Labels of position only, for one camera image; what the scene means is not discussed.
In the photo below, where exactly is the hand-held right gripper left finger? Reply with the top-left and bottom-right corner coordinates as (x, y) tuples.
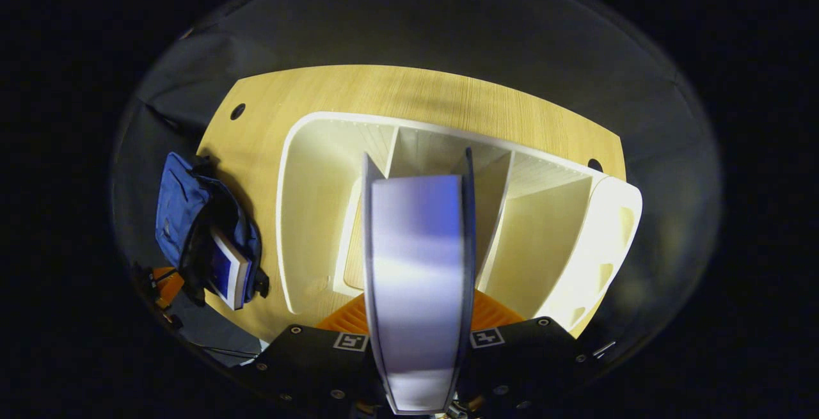
(253, 291), (385, 416)

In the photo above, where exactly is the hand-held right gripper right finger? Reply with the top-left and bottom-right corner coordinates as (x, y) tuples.
(457, 288), (596, 415)

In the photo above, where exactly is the blue spine book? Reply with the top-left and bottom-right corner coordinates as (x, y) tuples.
(208, 227), (251, 311)

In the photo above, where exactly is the blue schoolbag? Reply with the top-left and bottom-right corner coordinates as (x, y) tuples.
(155, 152), (271, 308)

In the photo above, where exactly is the white spine book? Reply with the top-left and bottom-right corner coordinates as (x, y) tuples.
(360, 147), (477, 415)

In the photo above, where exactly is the white bookshelf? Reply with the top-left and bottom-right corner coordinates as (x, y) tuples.
(275, 111), (644, 338)

